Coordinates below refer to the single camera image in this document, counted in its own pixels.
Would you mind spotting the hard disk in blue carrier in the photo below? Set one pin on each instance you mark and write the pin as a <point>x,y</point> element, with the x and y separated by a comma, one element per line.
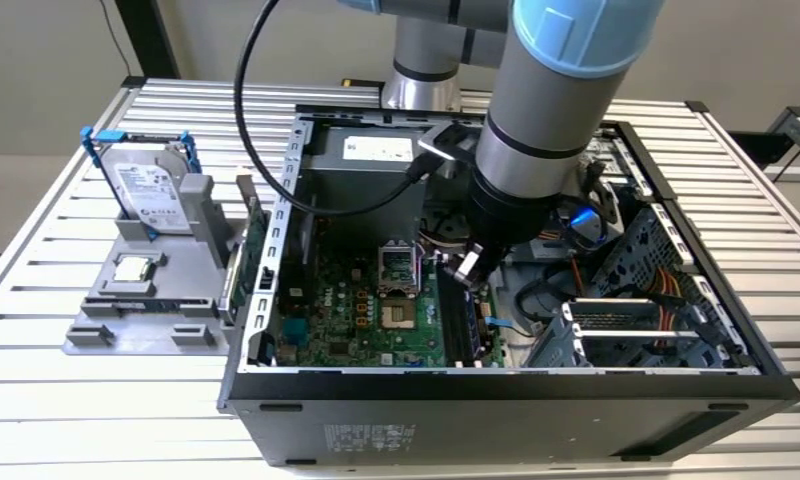
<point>143,185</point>

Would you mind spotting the green motherboard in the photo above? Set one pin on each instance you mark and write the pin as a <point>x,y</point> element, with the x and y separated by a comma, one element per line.
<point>367,350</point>

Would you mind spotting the yellow tipped black bar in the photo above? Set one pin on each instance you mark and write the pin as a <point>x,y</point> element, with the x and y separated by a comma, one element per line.
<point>348,82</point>

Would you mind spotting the grey power supply unit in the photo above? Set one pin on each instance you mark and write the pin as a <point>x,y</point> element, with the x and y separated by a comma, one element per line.
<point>354,170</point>

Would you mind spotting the black frame post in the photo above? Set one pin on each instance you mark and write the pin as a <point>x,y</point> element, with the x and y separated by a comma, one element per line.
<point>145,30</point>

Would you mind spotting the silver CPU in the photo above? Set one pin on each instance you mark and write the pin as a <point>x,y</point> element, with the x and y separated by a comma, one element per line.
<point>132,269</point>

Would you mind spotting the white box wrist camera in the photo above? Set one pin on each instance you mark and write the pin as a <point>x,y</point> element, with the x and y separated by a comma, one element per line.
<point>587,227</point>

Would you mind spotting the small silver wrist camera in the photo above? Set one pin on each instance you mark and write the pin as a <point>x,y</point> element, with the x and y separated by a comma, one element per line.
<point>463,267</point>

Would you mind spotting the CPU socket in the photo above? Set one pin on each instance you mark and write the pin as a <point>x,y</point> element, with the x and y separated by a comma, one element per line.
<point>399,314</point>

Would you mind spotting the black CPU fan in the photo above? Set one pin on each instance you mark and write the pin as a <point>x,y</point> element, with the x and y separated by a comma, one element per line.
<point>447,227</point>

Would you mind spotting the blue expansion slot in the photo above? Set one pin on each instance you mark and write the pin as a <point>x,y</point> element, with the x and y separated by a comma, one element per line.
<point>295,332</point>

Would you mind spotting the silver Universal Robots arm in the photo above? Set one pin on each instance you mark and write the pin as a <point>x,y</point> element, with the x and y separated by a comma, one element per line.
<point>540,125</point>

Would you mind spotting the grey metal disk bay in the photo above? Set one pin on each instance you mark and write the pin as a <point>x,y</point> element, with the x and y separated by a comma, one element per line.
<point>616,312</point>

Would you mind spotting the black PC case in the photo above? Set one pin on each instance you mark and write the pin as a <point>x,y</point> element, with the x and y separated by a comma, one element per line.
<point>440,430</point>

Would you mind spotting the green graphics card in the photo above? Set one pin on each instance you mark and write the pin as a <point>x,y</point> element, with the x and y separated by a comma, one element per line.
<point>256,240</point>

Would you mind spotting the grey parts rack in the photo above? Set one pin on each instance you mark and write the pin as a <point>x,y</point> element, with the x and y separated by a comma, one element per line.
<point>187,265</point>

